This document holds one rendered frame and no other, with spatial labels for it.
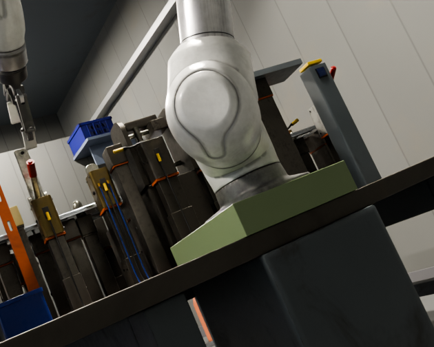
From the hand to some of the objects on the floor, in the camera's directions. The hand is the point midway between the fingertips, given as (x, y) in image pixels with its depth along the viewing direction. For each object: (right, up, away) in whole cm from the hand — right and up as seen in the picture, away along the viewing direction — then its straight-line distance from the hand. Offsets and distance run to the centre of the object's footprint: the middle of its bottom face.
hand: (23, 130), depth 150 cm
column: (+91, -86, -42) cm, 132 cm away
